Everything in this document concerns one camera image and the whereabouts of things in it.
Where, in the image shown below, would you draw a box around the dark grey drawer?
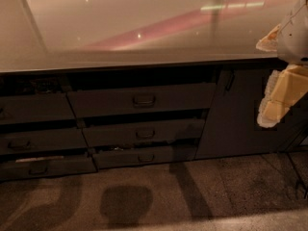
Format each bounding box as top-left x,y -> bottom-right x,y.
0,128 -> 87,155
0,93 -> 74,125
67,83 -> 216,118
92,144 -> 196,169
0,155 -> 96,181
83,118 -> 205,147

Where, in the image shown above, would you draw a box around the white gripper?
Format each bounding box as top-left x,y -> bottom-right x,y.
256,0 -> 308,128

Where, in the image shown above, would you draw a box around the dark grey cabinet door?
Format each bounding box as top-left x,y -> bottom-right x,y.
196,68 -> 308,159

